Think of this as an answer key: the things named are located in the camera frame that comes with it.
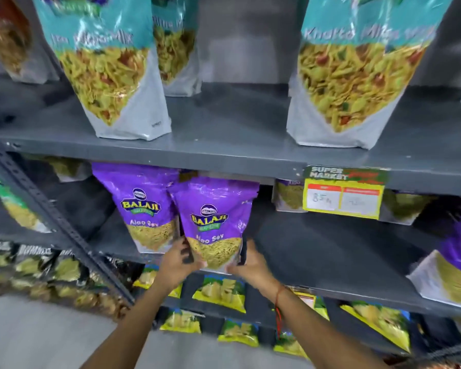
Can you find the person's left hand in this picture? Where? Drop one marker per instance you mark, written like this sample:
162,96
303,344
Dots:
171,267

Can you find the person's right hand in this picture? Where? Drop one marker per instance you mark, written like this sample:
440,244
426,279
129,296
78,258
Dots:
257,272

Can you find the person's right thumb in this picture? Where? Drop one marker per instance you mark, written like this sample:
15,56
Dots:
236,269

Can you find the person's left thumb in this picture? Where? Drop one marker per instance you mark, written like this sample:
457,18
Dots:
196,266

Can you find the person's left forearm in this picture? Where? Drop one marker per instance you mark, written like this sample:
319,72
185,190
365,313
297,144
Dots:
130,330

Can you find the person's right forearm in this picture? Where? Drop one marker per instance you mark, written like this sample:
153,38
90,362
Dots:
319,334

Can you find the row of yellow green packets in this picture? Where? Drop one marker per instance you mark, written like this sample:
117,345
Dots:
221,292

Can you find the red thread wristband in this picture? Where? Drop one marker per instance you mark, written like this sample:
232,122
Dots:
278,309

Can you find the yellow green price label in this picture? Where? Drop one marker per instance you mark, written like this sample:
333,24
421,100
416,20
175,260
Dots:
342,194

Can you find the grey metal shelf rack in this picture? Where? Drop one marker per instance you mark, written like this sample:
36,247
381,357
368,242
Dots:
238,126

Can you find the row of black snack packets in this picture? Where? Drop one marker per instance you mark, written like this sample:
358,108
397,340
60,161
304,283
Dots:
42,272

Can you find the clear packet of yellow snack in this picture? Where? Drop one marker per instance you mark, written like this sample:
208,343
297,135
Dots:
69,168

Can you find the green snack packet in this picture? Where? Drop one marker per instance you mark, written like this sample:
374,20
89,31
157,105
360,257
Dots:
13,205

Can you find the teal snack mix packet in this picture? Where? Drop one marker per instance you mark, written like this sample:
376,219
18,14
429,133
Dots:
175,49
353,72
103,69

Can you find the orange brown snack packet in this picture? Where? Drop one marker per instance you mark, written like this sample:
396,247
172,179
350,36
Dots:
11,38

